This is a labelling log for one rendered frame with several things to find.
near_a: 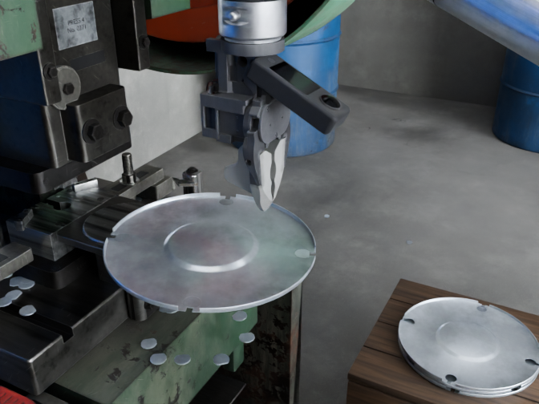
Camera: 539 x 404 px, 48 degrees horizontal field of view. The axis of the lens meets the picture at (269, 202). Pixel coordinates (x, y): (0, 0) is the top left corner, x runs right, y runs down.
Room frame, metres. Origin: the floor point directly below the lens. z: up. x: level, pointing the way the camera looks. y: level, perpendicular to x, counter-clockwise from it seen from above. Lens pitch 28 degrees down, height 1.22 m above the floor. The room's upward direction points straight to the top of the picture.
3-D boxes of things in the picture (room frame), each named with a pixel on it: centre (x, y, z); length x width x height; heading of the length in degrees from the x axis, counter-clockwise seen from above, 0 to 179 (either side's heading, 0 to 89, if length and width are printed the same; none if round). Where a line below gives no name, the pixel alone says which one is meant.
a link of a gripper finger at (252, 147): (0.64, 0.01, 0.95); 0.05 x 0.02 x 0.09; 151
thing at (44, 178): (0.83, 0.33, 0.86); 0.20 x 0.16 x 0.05; 153
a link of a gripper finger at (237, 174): (0.66, 0.03, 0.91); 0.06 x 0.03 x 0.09; 61
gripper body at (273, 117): (0.68, 0.03, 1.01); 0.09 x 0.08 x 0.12; 61
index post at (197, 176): (0.93, 0.13, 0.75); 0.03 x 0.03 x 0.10; 63
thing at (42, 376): (0.83, 0.33, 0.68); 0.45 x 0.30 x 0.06; 153
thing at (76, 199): (0.83, 0.32, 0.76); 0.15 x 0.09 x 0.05; 153
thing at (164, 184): (0.98, 0.25, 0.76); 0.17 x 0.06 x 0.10; 153
